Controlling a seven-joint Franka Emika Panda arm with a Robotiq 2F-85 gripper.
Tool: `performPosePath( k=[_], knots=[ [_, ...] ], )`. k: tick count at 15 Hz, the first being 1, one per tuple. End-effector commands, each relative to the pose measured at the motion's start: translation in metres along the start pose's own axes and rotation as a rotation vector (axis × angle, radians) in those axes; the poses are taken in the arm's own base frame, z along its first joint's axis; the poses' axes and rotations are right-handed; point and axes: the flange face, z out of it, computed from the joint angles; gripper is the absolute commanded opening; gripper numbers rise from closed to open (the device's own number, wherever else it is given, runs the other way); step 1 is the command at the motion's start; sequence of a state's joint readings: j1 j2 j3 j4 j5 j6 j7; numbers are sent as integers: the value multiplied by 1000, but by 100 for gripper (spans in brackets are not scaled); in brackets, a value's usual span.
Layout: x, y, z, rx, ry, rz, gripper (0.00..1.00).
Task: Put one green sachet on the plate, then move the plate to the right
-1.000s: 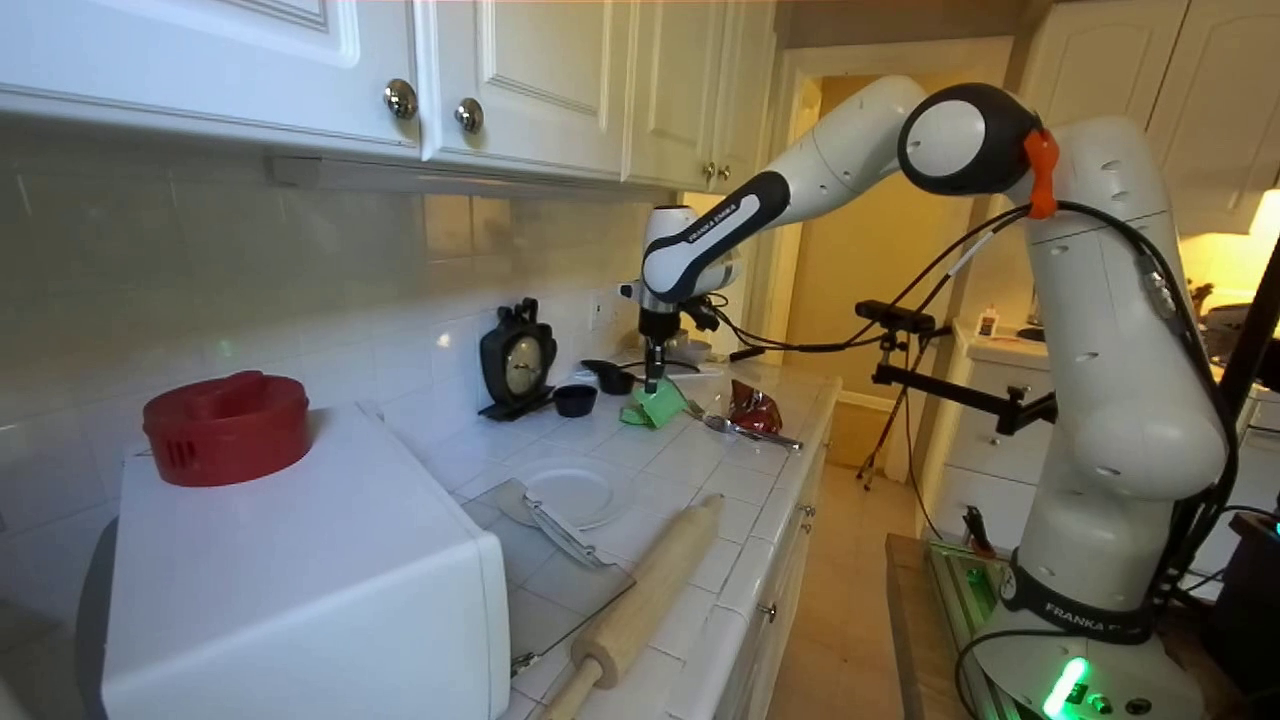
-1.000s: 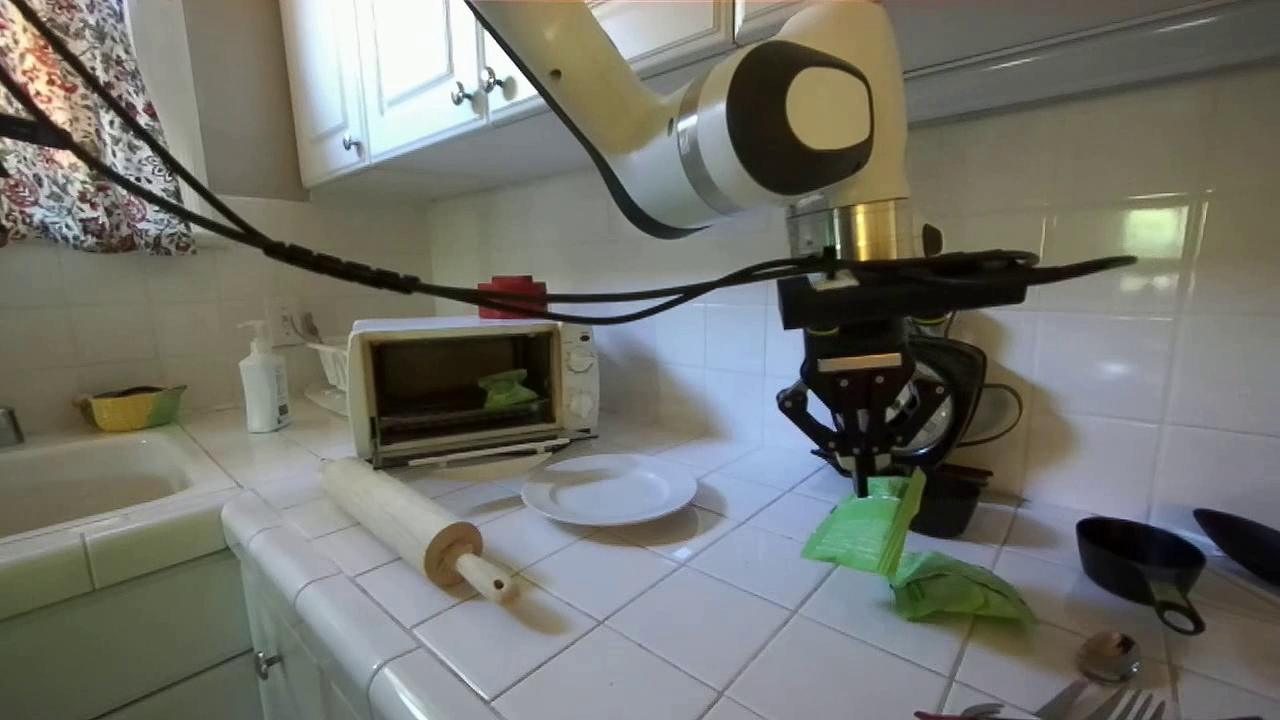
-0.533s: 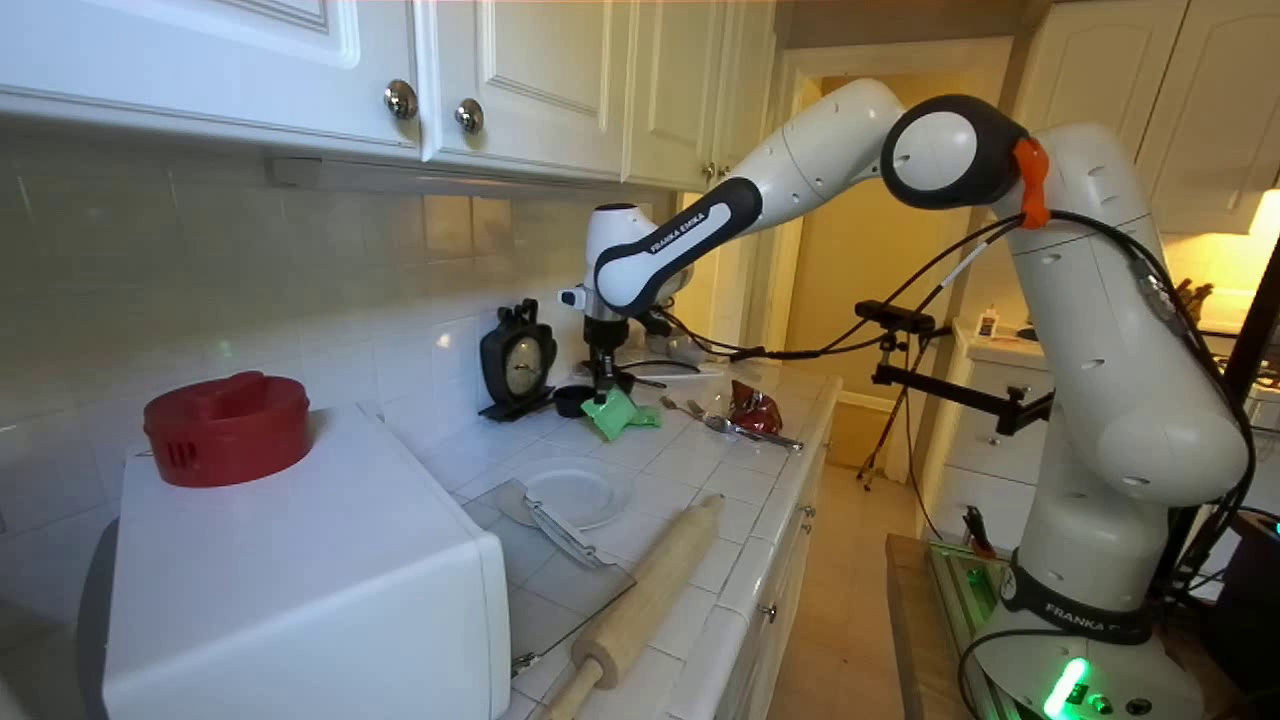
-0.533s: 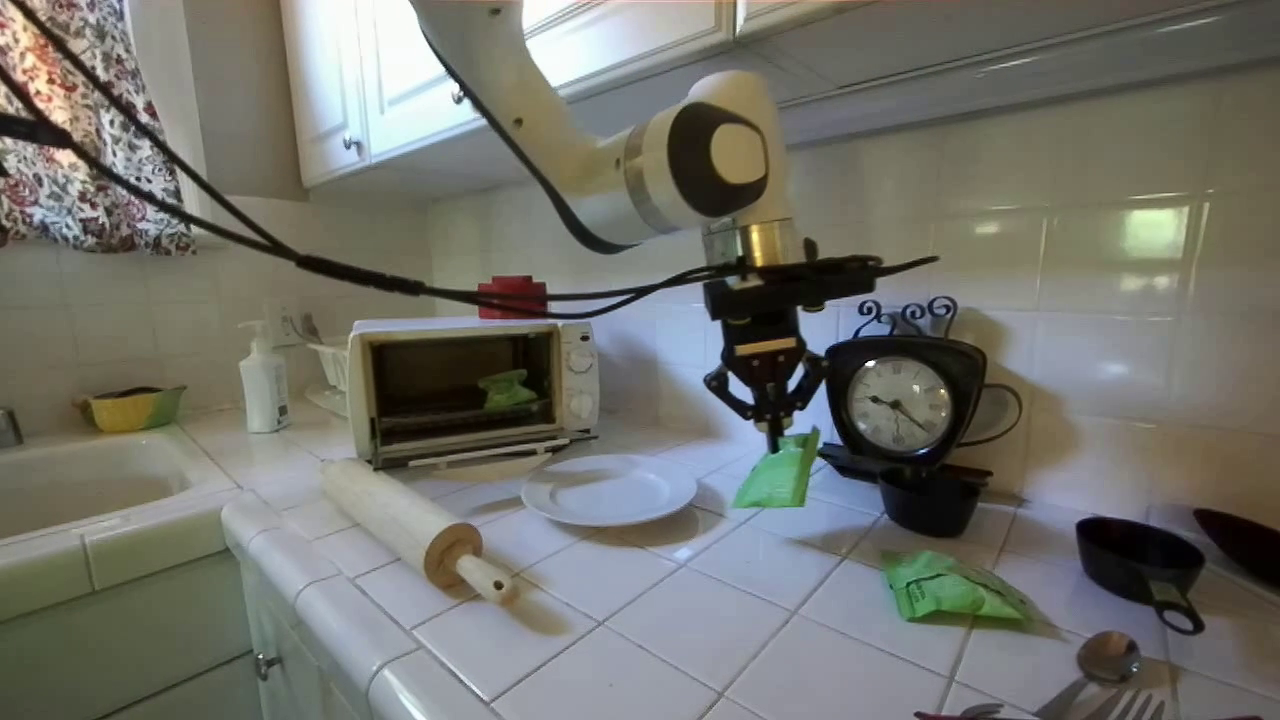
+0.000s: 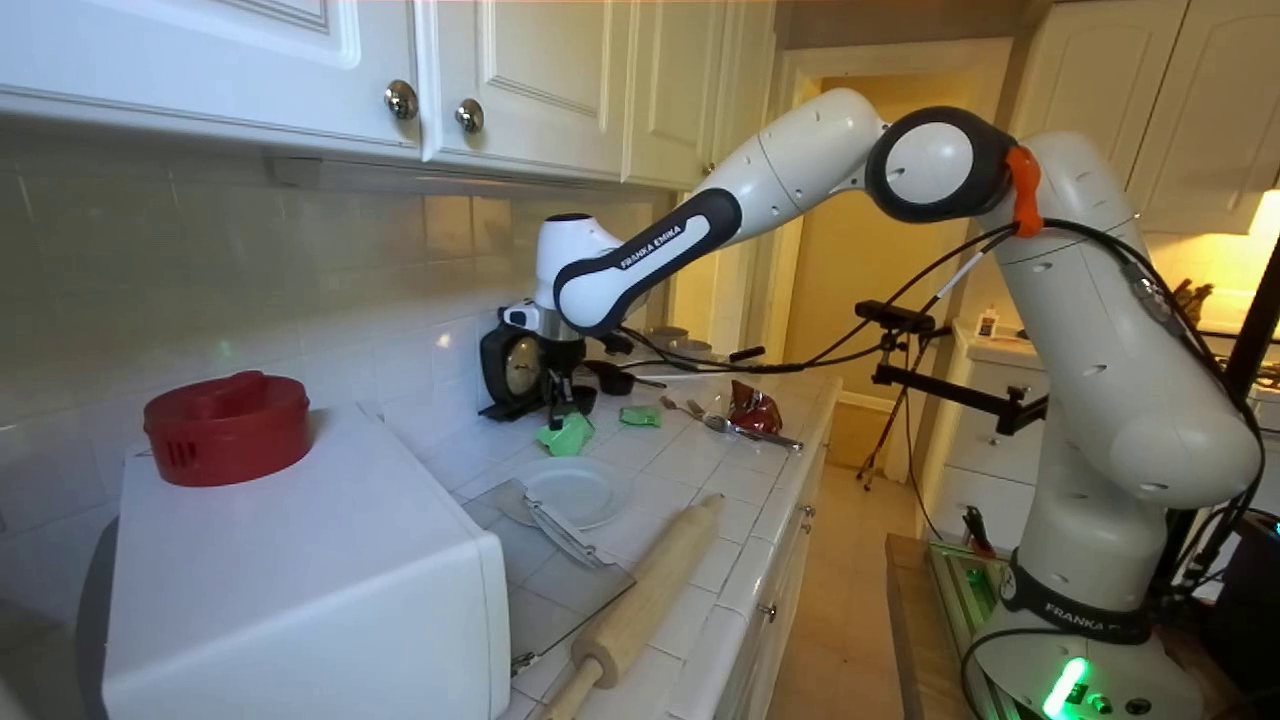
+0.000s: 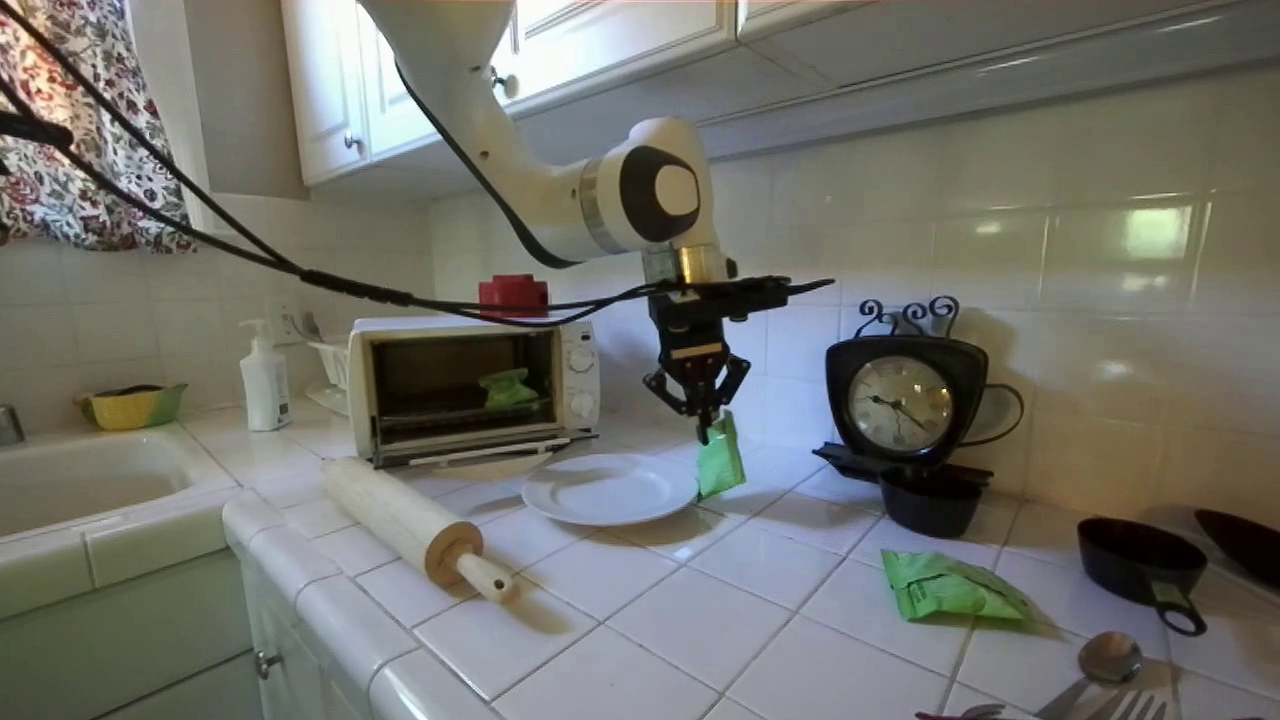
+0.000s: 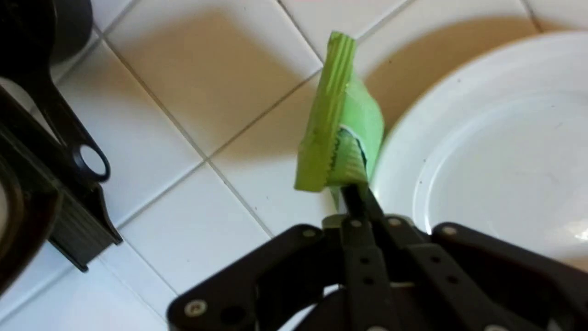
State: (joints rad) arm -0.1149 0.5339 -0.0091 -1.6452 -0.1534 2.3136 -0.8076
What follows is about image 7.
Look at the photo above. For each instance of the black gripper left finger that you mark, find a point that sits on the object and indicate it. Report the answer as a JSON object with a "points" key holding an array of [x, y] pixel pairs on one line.
{"points": [[360, 275]]}

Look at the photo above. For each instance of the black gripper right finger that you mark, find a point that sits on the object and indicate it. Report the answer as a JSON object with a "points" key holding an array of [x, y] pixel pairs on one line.
{"points": [[478, 281]]}

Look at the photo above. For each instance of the white round plate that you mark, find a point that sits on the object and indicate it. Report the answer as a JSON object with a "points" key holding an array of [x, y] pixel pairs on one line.
{"points": [[502, 152]]}

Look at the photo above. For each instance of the green sachet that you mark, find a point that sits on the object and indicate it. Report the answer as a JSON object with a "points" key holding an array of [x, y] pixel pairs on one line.
{"points": [[333, 121]]}

